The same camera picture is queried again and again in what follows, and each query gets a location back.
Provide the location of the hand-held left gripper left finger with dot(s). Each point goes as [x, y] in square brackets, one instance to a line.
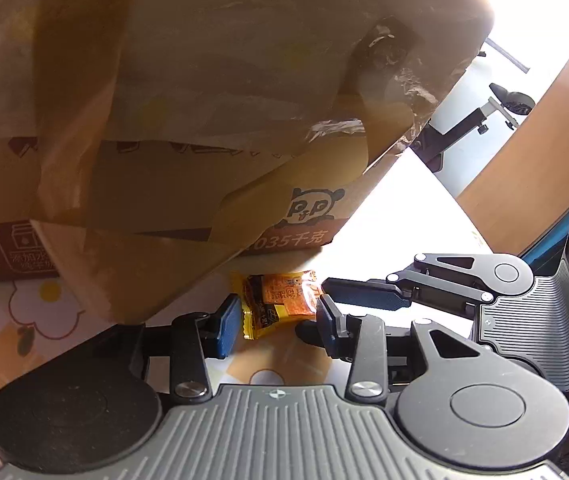
[228, 327]

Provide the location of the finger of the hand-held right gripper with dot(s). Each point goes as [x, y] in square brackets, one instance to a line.
[364, 292]

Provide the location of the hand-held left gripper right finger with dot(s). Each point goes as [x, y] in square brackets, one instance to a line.
[328, 327]

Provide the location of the orange yellow candy packet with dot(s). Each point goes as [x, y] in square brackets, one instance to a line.
[284, 295]

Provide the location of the tan board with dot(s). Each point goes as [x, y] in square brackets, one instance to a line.
[539, 160]

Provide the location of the flower print checked tablecloth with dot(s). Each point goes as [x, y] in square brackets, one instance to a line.
[39, 310]

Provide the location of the black exercise bike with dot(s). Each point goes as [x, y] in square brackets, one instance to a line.
[464, 125]

